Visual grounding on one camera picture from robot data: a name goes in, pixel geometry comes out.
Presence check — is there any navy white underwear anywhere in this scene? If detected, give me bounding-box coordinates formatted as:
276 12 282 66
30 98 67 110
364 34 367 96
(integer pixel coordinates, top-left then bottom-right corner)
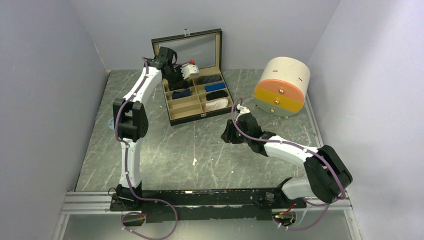
171 88 192 100

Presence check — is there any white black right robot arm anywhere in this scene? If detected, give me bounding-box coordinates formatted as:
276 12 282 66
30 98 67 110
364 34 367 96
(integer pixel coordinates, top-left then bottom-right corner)
221 113 353 208

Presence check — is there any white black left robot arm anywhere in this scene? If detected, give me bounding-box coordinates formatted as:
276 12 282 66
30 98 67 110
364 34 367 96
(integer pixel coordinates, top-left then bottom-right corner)
112 46 199 210

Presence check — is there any white rolled cloth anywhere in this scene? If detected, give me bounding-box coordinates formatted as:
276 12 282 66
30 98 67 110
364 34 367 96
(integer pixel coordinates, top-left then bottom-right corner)
205 98 229 111

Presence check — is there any striped rolled cloth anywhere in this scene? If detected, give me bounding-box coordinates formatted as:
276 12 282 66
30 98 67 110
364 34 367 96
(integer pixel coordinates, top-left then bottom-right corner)
200 74 222 85

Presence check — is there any black rolled cloth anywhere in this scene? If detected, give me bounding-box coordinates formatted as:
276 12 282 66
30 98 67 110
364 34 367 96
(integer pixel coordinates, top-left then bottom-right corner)
205 90 228 101

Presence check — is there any black beige organizer box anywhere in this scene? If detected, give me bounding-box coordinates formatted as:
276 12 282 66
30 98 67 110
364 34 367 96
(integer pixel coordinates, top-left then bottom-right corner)
151 28 234 126

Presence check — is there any blue rolled cloth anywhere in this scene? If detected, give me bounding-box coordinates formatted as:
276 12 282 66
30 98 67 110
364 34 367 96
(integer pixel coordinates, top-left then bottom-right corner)
204 82 226 92

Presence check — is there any round cream drawer cabinet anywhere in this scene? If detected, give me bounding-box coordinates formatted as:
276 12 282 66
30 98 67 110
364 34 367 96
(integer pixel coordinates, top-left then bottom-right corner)
253 56 311 119

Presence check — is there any blue packaged item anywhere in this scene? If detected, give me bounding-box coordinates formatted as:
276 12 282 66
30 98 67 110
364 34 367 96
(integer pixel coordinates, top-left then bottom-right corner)
107 118 115 131

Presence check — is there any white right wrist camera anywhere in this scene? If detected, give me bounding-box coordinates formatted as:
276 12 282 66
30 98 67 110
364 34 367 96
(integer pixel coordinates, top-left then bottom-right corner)
235 103 251 118

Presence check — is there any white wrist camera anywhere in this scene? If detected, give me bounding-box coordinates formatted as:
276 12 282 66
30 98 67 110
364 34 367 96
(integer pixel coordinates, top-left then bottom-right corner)
235 103 251 118
180 59 200 80

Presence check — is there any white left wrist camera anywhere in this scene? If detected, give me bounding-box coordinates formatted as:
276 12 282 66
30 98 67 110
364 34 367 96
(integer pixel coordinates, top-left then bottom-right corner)
180 59 200 80

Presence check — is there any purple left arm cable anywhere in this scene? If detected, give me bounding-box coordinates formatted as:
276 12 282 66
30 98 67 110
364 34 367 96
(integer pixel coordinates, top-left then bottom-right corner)
114 56 179 240

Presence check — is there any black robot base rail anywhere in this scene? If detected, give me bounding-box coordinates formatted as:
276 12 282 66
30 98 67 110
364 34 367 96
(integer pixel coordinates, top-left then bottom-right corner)
109 187 307 223

